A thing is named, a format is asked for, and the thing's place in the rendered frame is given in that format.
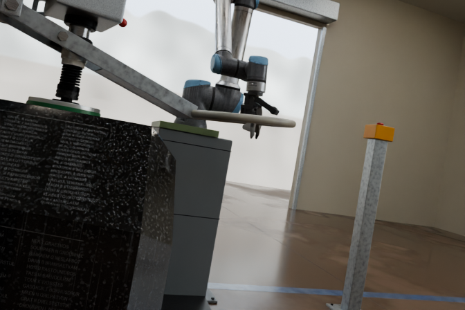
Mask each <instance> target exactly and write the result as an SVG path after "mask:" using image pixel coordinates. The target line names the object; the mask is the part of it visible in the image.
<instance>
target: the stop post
mask: <svg viewBox="0 0 465 310"><path fill-rule="evenodd" d="M394 130H395V128H393V127H387V126H383V125H366V126H365V131H364V136H363V138H367V139H368V141H367V149H366V153H365V161H364V166H363V174H362V179H361V186H360V191H359V196H358V204H357V209H356V216H355V221H354V229H353V234H352V242H351V246H350V251H349V259H348V264H347V272H346V276H345V285H344V289H343V297H342V302H341V304H332V303H331V304H329V303H326V305H327V306H328V307H329V308H330V309H331V310H361V304H362V299H363V291H364V286H365V278H366V273H367V265H368V261H369V256H370V248H371V243H372V235H373V230H374V222H375V218H376V209H377V205H378V200H379V192H380V187H381V179H382V175H383V166H384V162H385V154H386V149H387V144H388V142H392V141H393V138H394Z"/></svg>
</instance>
